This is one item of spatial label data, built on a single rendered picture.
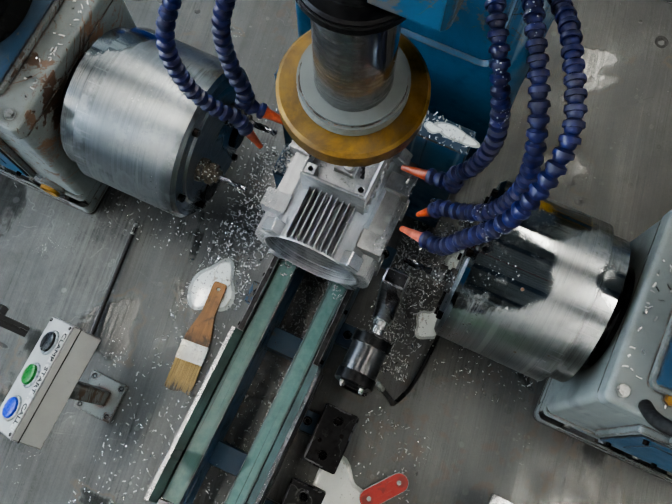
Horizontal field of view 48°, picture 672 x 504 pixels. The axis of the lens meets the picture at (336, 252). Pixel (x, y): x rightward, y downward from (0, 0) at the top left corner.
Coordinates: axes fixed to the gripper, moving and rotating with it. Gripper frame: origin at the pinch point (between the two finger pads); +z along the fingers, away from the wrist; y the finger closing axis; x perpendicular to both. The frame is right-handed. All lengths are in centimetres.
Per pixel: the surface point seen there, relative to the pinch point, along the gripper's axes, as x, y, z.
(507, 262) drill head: -47, 35, 34
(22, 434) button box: -3.8, -12.3, 9.0
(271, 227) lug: -18.5, 27.7, 19.2
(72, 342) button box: -3.7, 1.4, 8.9
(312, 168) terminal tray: -23.1, 36.8, 17.2
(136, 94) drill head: -4.3, 35.5, -1.7
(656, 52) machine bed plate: -36, 99, 71
